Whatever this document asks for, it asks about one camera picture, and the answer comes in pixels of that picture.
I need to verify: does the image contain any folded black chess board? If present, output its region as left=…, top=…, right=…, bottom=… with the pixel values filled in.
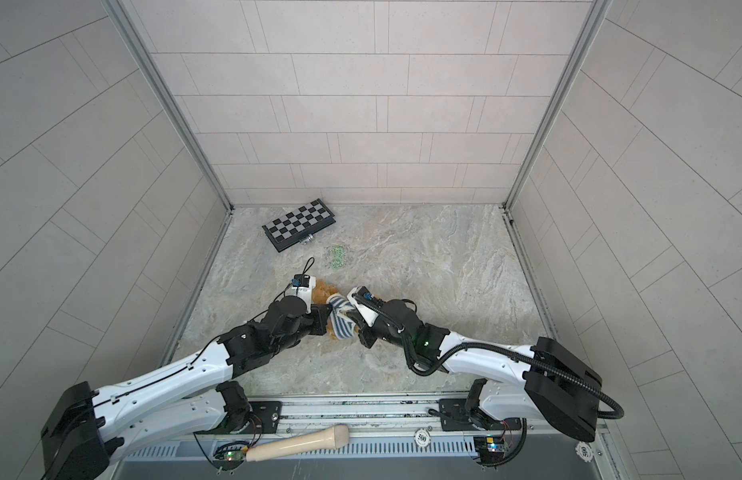
left=262, top=198, right=336, bottom=252

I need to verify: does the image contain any brown teddy bear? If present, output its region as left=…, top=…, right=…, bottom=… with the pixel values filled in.
left=312, top=279, right=358, bottom=340

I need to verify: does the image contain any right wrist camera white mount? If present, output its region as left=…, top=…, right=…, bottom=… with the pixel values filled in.
left=348, top=286, right=384, bottom=327

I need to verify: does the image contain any left green circuit board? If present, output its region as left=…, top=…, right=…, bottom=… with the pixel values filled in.
left=213, top=441, right=251, bottom=471

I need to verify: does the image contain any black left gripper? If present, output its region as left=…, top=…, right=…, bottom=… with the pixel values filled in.
left=270, top=304, right=337, bottom=356

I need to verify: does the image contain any right circuit board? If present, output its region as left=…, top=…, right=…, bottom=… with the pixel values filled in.
left=473, top=436, right=506, bottom=467

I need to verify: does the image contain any green brick pattern plastic bag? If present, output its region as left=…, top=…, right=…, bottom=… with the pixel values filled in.
left=327, top=245, right=346, bottom=269

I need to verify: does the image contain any black corrugated cable conduit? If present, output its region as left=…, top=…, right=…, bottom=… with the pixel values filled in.
left=352, top=290, right=625, bottom=421

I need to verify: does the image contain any blue white striped sweater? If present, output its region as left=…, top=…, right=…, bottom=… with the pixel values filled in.
left=327, top=293, right=357, bottom=340

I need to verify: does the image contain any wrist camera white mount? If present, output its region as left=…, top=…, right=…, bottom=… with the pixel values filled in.
left=348, top=286, right=384, bottom=327
left=285, top=273, right=317, bottom=313

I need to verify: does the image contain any aluminium mounting rail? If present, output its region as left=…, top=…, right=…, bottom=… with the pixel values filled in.
left=106, top=392, right=606, bottom=445

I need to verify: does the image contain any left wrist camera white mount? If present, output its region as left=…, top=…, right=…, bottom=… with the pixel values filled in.
left=285, top=273, right=317, bottom=313

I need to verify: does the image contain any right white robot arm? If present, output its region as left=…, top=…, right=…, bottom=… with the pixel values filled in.
left=349, top=289, right=606, bottom=442

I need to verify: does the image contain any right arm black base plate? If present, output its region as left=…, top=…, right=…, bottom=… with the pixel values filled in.
left=427, top=398, right=523, bottom=433

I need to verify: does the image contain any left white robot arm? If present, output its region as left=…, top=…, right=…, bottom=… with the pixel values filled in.
left=41, top=296, right=333, bottom=479

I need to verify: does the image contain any beige wooden handle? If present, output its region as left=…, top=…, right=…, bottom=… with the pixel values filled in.
left=245, top=425, right=350, bottom=462

